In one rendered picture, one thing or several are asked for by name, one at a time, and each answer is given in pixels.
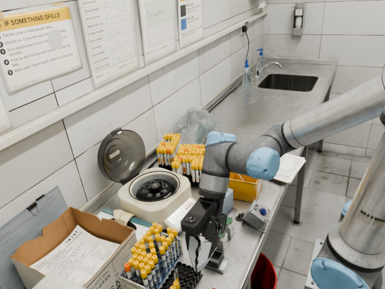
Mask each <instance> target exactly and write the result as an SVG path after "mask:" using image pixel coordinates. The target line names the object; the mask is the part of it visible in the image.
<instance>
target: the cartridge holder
mask: <svg viewBox="0 0 385 289"><path fill-rule="evenodd" d="M229 261H230V259H229V258H227V257H224V252H221V251H218V250H215V251H214V253H213V255H212V256H211V258H210V260H209V261H208V263H207V264H206V266H205V267H206V268H209V269H212V270H215V271H218V272H220V273H224V271H225V269H226V267H227V265H228V263H229Z"/></svg>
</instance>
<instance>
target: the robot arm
mask: <svg viewBox="0 0 385 289"><path fill-rule="evenodd" d="M378 117H379V121H380V124H381V125H382V127H383V129H384V133H383V135H382V137H381V139H380V141H379V144H378V146H377V148H376V150H375V152H374V154H373V156H372V158H371V161H370V163H369V165H368V167H367V170H366V172H365V173H364V175H363V178H362V180H361V182H360V184H359V187H358V189H357V191H356V193H355V195H354V197H353V199H352V201H348V202H346V203H345V204H344V206H343V208H342V210H341V216H340V219H339V222H338V223H337V224H335V225H333V226H332V227H331V228H330V230H329V232H328V234H327V237H326V239H325V241H324V244H323V246H322V247H321V250H320V252H319V254H318V255H317V257H316V258H314V259H313V262H312V265H311V277H312V279H313V281H314V282H315V283H316V285H317V286H318V288H319V289H381V288H382V285H383V275H382V269H383V268H384V266H385V73H384V74H382V75H380V76H378V77H376V78H374V79H372V80H370V81H368V82H366V83H364V84H362V85H360V86H358V87H356V88H354V89H352V90H350V91H347V92H345V93H343V94H341V95H339V96H337V97H335V98H333V99H331V100H329V101H327V102H325V103H323V104H321V105H319V106H317V107H315V108H313V109H311V110H309V111H307V112H305V113H303V114H300V115H298V116H296V117H294V118H292V119H290V120H288V121H286V122H284V123H279V124H277V125H275V126H273V127H271V128H270V129H269V130H268V131H267V132H266V133H264V134H263V135H261V136H260V137H259V138H257V139H256V140H254V141H253V142H251V144H242V143H237V141H236V136H235V135H233V134H227V133H223V132H216V131H211V132H210V133H209V134H208V137H207V142H206V145H205V154H204V158H203V165H202V171H201V175H200V176H199V178H200V183H199V187H200V188H199V193H198V194H199V195H201V196H204V198H203V197H200V198H199V199H198V200H197V202H196V203H195V204H194V205H193V206H192V208H191V209H190V210H189V211H188V213H187V214H186V215H185V216H184V218H183V219H182V220H181V221H180V225H181V230H182V231H184V232H186V233H185V240H186V246H187V250H188V255H189V258H190V261H191V264H192V267H193V269H194V271H195V272H199V271H201V270H202V269H203V268H204V267H205V266H206V264H207V263H208V261H209V260H210V258H211V256H212V255H213V253H214V251H215V250H216V248H217V246H218V244H219V233H220V232H219V230H220V229H221V235H222V234H224V233H225V227H226V220H227V214H224V213H222V209H223V202H224V199H225V197H226V192H227V190H228V186H229V179H230V172H232V173H237V174H241V175H245V176H248V177H252V178H254V179H263V180H267V181H268V180H271V179H273V178H274V177H275V176H276V173H277V172H278V170H279V167H280V158H281V157H282V156H283V155H284V154H286V153H288V152H291V151H293V150H296V149H299V148H301V147H304V146H306V145H309V144H311V143H314V142H317V141H318V140H321V139H324V138H326V137H329V136H331V135H334V134H337V133H339V132H342V131H344V130H347V129H349V128H352V127H355V126H357V125H359V124H362V123H365V122H367V121H369V120H372V119H375V118H378ZM224 221H225V225H224V229H223V224H224ZM221 223H222V226H221ZM221 227H222V228H221ZM200 236H203V237H205V240H208V241H205V242H203V243H202V244H201V240H200ZM200 251H201V255H200V257H199V262H198V256H199V253H200Z"/></svg>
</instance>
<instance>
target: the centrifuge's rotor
mask: <svg viewBox="0 0 385 289"><path fill-rule="evenodd" d="M174 192H175V187H174V186H173V184H171V183H169V182H167V181H165V180H163V179H153V180H150V181H147V182H145V183H144V184H142V186H141V187H140V188H139V189H138V191H137V193H136V198H137V199H139V200H143V201H156V200H161V199H164V198H166V197H168V196H170V195H172V194H173V193H174Z"/></svg>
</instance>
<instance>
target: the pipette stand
mask: <svg viewBox="0 0 385 289"><path fill-rule="evenodd" d="M236 211H237V210H236V209H235V208H234V206H233V189H230V188H228V190H227V192H226V197H225V199H224V202H223V209H222V213H224V214H227V216H228V217H232V216H233V215H234V214H235V212H236Z"/></svg>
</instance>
